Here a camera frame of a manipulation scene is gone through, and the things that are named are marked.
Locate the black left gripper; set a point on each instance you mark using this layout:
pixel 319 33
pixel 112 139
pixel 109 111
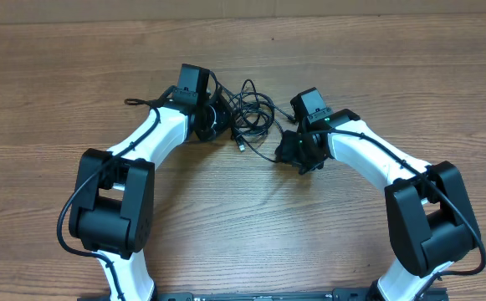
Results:
pixel 227 119

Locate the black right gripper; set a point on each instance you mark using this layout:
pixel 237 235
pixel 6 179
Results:
pixel 289 155

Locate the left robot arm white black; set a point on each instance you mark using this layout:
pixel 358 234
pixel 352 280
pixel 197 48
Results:
pixel 109 214

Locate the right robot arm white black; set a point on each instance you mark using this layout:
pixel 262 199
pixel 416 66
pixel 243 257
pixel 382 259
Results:
pixel 431 223

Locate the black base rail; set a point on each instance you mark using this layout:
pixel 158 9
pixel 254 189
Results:
pixel 301 296

